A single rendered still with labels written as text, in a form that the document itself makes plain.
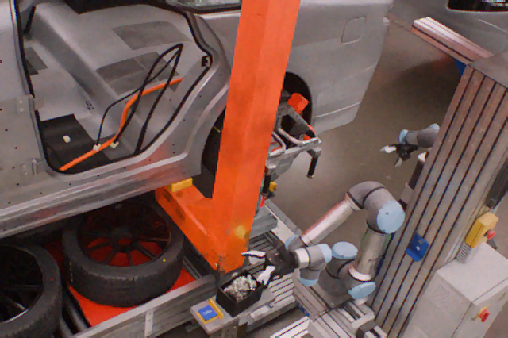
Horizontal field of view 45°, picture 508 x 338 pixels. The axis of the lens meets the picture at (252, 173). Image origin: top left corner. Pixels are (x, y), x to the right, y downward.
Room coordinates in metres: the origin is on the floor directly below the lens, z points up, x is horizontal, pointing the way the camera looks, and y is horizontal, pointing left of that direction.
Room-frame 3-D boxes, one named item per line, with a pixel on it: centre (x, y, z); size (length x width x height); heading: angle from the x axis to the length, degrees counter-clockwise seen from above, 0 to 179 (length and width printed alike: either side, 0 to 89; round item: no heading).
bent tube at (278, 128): (2.87, -0.20, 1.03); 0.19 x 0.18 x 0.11; 44
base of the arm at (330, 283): (2.00, -0.47, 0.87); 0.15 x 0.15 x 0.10
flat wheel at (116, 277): (2.34, 0.62, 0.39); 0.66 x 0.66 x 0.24
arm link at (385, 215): (1.88, -0.54, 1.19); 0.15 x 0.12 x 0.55; 30
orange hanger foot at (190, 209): (2.51, 0.29, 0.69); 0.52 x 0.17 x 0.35; 44
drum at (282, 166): (2.84, -0.10, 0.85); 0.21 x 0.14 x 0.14; 44
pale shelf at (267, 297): (2.06, -0.04, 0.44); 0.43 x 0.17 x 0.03; 134
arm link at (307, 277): (1.76, -0.30, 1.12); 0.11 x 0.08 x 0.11; 30
